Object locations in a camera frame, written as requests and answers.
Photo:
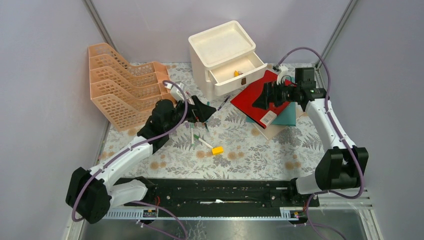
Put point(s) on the yellow eraser block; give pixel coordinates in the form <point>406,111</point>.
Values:
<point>217,150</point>

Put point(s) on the teal folder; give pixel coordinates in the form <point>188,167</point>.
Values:
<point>285,117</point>

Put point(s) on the floral table mat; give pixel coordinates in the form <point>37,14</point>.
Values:
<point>248,155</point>

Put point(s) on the white top drawer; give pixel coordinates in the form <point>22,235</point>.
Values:
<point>223,80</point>

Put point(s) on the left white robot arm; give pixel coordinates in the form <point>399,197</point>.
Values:
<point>92,192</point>

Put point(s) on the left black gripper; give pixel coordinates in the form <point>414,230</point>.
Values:
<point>199,112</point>

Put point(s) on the white three-drawer cabinet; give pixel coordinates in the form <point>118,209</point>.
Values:
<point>214,48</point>

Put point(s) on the green marker upright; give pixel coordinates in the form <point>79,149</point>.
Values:
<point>192,135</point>

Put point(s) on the beige notebook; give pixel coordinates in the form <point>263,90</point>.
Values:
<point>274,129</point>

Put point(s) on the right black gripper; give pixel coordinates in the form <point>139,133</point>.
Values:
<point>269,95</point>

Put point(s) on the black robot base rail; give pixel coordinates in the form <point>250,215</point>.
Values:
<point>215,198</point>

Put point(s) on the peach plastic file organizer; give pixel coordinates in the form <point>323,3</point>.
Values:
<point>125,93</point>

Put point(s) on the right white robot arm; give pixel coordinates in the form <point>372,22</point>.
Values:
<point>341,169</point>

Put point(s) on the blue pen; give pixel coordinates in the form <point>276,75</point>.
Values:
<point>222,104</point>

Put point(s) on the red capped marker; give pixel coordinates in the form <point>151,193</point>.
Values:
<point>190,97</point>

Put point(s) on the green capped white marker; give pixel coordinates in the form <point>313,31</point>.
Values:
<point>203,141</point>

